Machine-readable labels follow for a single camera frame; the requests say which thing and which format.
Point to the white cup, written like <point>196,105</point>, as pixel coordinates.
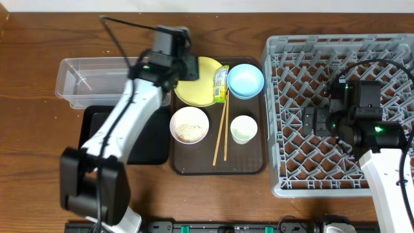
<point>243,128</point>

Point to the yellow plate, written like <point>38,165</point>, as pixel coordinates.
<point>200,93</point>

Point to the wooden chopstick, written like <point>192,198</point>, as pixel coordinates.
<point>226,125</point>
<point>220,131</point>

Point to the grey dishwasher rack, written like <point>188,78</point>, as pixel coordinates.
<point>297,70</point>

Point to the right wooden chopstick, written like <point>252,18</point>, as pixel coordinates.
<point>226,125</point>

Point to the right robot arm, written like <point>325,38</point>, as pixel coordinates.
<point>382,152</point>

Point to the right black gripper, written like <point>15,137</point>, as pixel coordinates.
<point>322,113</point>

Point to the left wooden chopstick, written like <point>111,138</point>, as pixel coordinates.
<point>220,131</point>

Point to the green snack wrapper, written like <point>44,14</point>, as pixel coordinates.
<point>220,84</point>

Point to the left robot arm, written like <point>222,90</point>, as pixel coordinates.
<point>93,181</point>

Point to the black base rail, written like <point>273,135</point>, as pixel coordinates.
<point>169,227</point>

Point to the light blue bowl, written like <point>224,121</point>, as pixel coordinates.
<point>245,81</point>

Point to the black food waste tray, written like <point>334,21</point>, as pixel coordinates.
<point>151,147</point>

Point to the clear plastic waste bin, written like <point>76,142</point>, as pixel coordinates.
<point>91,81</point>

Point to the pile of rice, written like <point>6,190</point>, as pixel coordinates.
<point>189,133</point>

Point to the white rice bowl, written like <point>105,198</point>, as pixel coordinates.
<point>188,115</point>

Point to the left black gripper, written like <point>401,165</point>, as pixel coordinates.
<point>191,68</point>

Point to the brown serving tray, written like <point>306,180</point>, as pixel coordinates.
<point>246,159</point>

